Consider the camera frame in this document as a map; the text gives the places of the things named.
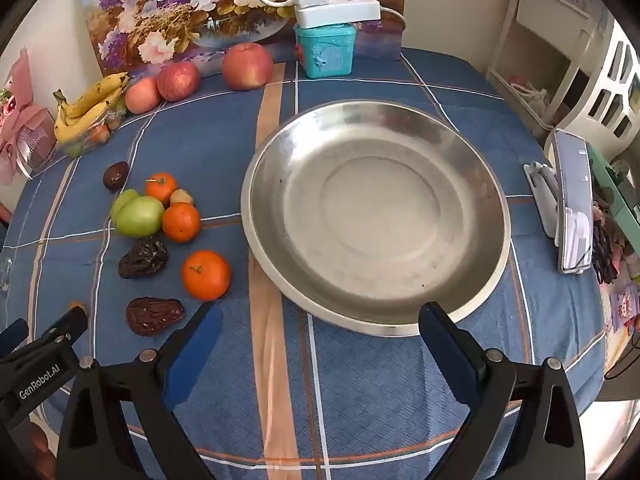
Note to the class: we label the pale green box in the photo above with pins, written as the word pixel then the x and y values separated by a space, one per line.
pixel 607 180

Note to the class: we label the white shelf unit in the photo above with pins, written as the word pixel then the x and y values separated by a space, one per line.
pixel 520 10

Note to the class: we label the white plastic chair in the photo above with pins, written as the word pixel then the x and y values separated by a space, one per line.
pixel 615 85

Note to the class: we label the small brown kiwi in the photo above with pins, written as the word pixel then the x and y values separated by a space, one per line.
pixel 181 197

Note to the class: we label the flower painting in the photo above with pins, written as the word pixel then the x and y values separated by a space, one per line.
pixel 150 10

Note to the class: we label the orange tangerine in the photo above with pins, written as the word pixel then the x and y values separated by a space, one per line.
pixel 181 222
pixel 206 276

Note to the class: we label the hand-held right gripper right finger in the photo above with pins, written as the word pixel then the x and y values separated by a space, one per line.
pixel 450 355

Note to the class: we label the bunch of yellow bananas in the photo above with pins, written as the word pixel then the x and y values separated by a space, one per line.
pixel 85 110

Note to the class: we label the white power strip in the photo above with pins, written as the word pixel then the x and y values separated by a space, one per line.
pixel 345 10

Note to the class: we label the round steel plate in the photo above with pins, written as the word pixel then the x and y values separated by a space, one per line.
pixel 375 210

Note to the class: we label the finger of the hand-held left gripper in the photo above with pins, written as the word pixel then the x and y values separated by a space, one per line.
pixel 14 335
pixel 67 325

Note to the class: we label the red-brown wrinkled date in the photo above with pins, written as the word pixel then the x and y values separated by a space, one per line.
pixel 154 316

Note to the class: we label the tangerine with stem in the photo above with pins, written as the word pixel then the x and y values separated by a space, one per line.
pixel 161 187

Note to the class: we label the large red apple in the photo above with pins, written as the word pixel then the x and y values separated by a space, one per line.
pixel 247 66

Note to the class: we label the green apple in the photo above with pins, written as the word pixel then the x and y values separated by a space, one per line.
pixel 140 217

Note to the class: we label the pink wrapped bouquet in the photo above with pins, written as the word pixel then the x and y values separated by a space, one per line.
pixel 20 125

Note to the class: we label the blue plaid tablecloth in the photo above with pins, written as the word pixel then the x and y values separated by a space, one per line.
pixel 210 125

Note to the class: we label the medium red apple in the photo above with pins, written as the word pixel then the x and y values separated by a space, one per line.
pixel 178 81

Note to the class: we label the teal tin box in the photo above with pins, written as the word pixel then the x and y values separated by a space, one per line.
pixel 325 52

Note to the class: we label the large dark wrinkled date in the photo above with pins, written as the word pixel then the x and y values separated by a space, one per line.
pixel 143 258

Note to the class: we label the white phone stand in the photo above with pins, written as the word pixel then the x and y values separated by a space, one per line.
pixel 542 195

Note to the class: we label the clear glass fruit bowl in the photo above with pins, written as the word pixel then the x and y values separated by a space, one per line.
pixel 95 141

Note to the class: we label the green mango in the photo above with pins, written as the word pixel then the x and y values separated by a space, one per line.
pixel 122 200

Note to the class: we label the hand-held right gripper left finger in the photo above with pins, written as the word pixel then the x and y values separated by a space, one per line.
pixel 195 355

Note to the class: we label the small pale red apple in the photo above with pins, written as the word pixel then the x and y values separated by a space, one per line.
pixel 142 96

